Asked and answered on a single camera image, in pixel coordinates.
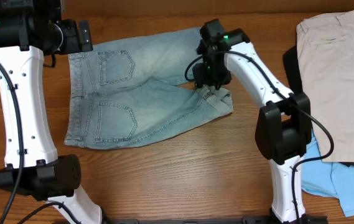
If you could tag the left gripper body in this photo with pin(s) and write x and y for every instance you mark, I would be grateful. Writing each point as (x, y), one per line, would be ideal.
(70, 43)

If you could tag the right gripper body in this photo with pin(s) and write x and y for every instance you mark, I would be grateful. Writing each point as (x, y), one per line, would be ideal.
(213, 74)

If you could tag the light blue denim shorts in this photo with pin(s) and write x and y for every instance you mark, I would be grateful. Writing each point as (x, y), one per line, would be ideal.
(130, 92)

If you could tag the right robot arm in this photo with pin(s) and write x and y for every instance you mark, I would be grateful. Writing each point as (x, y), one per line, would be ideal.
(282, 130)

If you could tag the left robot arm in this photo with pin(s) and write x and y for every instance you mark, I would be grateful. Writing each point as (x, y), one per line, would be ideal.
(29, 31)

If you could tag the black garment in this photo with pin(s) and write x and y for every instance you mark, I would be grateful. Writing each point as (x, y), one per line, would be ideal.
(291, 67)

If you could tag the beige shorts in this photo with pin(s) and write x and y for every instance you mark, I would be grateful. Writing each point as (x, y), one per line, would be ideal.
(325, 52)

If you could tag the sky blue garment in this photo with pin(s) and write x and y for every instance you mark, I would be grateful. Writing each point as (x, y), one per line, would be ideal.
(332, 179)

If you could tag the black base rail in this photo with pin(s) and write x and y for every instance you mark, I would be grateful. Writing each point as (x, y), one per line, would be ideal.
(189, 221)

